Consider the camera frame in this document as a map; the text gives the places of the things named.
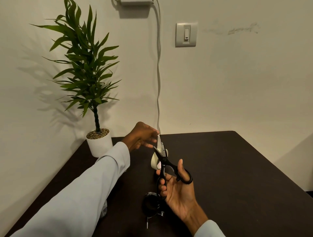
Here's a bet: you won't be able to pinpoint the white wall-mounted device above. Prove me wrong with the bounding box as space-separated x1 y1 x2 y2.
119 0 155 6

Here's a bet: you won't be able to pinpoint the person's right hand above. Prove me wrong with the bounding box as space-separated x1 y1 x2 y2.
156 159 199 219

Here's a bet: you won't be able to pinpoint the white tape roll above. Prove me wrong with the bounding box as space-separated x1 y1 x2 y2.
151 134 169 170

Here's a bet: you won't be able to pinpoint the person's left forearm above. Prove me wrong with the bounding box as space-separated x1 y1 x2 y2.
10 142 131 237

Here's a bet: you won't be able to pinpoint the person's right forearm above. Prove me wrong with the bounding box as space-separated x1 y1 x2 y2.
182 201 226 237

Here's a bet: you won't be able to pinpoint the green plant in white pot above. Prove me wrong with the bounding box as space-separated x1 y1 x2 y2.
29 0 122 158

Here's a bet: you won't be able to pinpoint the black scissors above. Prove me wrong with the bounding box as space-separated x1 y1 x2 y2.
153 144 193 197

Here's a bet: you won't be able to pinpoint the coiled black cable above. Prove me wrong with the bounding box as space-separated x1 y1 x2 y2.
142 192 165 229

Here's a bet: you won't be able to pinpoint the white wall cable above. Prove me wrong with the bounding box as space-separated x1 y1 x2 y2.
155 0 162 134

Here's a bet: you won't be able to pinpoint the person's left hand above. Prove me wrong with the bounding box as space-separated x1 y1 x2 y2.
121 122 160 152

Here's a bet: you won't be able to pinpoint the white wall light switch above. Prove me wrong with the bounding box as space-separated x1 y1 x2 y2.
175 22 198 48

